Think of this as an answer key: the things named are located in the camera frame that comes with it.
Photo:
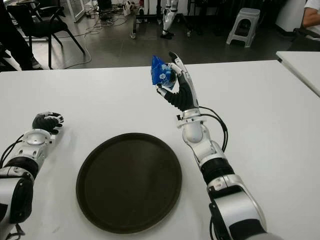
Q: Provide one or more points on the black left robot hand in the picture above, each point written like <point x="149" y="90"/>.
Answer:
<point x="47" y="122"/>

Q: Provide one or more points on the person in white shirt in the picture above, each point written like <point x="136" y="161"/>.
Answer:
<point x="311" y="17"/>

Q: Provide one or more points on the black wheeled frame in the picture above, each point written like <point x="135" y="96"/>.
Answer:
<point x="134" y="22"/>

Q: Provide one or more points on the grey plastic stool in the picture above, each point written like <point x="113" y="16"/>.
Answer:
<point x="246" y="13"/>

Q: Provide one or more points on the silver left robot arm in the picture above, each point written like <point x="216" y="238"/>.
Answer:
<point x="33" y="141"/>

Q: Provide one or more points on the black metal chair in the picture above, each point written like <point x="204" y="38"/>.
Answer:
<point x="53" y="26"/>

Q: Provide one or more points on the white paper bag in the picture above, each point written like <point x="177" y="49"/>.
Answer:
<point x="127" y="8"/>

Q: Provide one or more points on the person in black trousers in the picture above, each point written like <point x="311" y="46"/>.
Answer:
<point x="15" y="37"/>

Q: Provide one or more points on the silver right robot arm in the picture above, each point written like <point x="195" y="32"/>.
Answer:
<point x="232" y="205"/>

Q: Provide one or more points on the blue Oreo packet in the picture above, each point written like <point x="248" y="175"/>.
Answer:
<point x="160" y="71"/>

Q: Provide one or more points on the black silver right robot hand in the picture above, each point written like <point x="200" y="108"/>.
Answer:
<point x="185" y="97"/>

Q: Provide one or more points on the black office chair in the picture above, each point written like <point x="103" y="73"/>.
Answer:
<point x="303" y="41"/>

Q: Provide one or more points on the white framed panel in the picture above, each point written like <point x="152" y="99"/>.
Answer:
<point x="75" y="13"/>

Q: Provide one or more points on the white side table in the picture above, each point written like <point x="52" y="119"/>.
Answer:
<point x="302" y="65"/>

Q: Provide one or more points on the round dark brown tray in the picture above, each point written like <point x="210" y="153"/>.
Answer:
<point x="128" y="180"/>

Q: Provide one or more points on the white humanoid robot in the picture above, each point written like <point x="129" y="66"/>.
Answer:
<point x="168" y="20"/>

